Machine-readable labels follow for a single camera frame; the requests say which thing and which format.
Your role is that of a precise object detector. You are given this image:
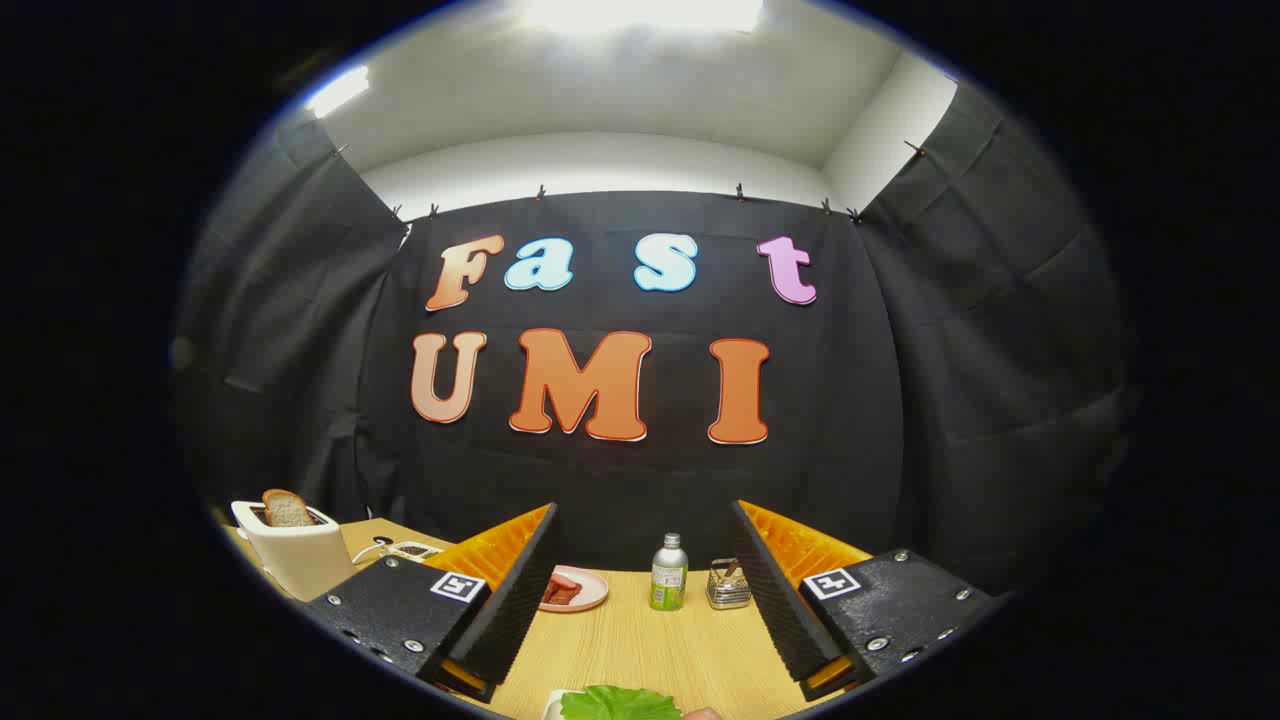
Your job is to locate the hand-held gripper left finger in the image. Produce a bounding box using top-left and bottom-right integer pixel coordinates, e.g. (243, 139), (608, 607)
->
(300, 502), (561, 704)

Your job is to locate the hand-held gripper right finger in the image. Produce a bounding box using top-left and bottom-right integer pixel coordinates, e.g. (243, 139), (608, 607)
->
(730, 500), (1001, 703)

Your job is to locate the green lettuce leaf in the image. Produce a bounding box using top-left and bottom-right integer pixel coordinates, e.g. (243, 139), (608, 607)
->
(560, 685), (684, 720)

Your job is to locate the toasted bread slice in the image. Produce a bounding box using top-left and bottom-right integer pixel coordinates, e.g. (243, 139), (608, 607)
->
(262, 489), (317, 529)

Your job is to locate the pink round plate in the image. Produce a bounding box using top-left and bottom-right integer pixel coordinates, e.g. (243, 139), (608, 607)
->
(538, 565), (610, 613)

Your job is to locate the silver bottle green label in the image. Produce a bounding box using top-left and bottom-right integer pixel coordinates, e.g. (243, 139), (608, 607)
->
(650, 533), (689, 612)

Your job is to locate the black backdrop cloth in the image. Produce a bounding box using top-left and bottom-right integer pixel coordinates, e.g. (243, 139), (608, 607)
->
(172, 80), (1136, 601)

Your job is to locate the white toaster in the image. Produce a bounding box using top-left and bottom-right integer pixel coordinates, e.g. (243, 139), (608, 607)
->
(231, 500), (358, 603)

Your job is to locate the ceiling light panel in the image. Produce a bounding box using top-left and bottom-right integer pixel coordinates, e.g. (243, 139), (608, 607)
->
(305, 65), (371, 119)
(520, 0), (766, 36)

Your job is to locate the metal wire holder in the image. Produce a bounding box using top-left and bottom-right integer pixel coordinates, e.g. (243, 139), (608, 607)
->
(706, 558), (753, 611)

